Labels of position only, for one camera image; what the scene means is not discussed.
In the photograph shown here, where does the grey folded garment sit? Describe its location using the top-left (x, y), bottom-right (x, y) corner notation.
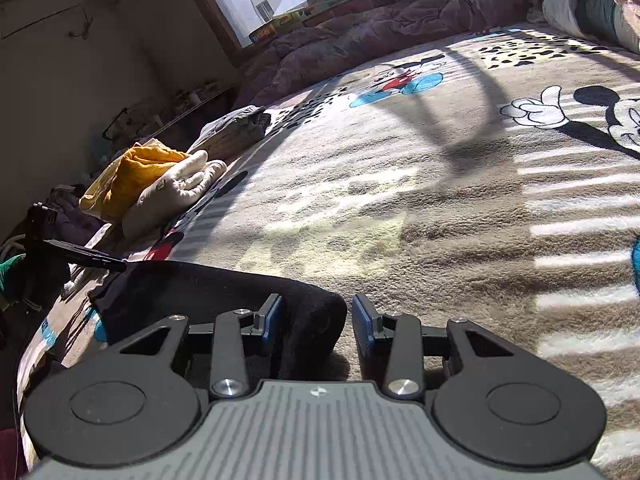
top-left (187, 105), bottom-right (272, 162)

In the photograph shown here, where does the printed plush blanket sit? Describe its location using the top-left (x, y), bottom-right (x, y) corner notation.
top-left (15, 24), bottom-right (640, 480)

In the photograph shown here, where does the pink plush cloth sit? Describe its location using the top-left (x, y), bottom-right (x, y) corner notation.
top-left (608, 0), bottom-right (640, 54)

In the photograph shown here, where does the cream white garment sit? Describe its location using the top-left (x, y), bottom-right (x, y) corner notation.
top-left (121, 150), bottom-right (228, 240)

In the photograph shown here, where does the black garment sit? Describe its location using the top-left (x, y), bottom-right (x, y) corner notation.
top-left (89, 260), bottom-right (349, 382)

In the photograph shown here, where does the person's left forearm green sleeve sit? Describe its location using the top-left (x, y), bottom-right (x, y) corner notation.
top-left (0, 254), bottom-right (27, 306)

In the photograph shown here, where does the dark clothes pile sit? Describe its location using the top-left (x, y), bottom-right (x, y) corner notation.
top-left (45, 184), bottom-right (104, 247)

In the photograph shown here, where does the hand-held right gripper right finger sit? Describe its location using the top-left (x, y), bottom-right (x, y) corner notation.
top-left (352, 293), bottom-right (522, 401)

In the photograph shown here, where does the cluttered dark side table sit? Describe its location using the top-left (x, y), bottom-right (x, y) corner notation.
top-left (100, 82), bottom-right (232, 147)

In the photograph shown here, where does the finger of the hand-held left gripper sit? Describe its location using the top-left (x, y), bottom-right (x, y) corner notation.
top-left (44, 240), bottom-right (127, 273)

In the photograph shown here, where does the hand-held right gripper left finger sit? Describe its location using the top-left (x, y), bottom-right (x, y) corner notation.
top-left (109, 293), bottom-right (284, 401)

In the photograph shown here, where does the yellow cloth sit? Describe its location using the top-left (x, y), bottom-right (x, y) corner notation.
top-left (79, 143), bottom-right (192, 222)

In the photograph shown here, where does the purple quilt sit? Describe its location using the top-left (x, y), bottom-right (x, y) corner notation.
top-left (234, 0), bottom-right (547, 109)

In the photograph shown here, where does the dark red cloth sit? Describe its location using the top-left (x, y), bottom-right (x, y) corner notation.
top-left (0, 427), bottom-right (27, 480)

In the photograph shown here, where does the teal cloth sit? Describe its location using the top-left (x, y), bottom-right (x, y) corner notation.
top-left (574, 0), bottom-right (622, 42)

